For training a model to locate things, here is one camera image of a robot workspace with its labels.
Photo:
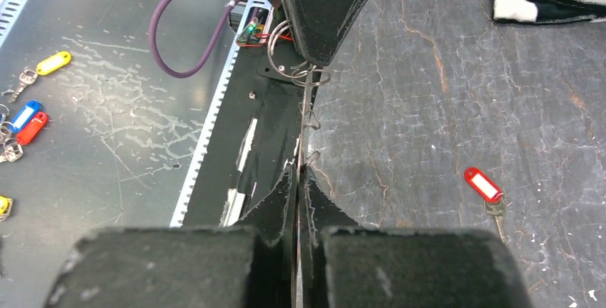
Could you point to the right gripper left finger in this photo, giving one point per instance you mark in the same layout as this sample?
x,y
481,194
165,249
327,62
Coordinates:
x,y
248,264

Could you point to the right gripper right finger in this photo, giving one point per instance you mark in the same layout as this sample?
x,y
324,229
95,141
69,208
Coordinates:
x,y
347,265

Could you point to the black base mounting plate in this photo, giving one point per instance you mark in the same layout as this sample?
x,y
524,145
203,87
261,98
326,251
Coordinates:
x,y
254,138

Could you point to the key with red tag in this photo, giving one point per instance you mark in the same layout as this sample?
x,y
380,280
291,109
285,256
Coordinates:
x,y
493,196
13,149

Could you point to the yellow tag at edge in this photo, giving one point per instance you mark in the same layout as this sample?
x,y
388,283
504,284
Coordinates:
x,y
6,207

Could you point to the key with blue tag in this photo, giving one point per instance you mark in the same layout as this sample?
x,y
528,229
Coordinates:
x,y
22,118

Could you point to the key with yellow tag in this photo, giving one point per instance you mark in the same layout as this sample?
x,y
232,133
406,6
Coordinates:
x,y
29,76

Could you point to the white slotted cable duct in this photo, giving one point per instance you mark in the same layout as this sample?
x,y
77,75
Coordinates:
x,y
200,151

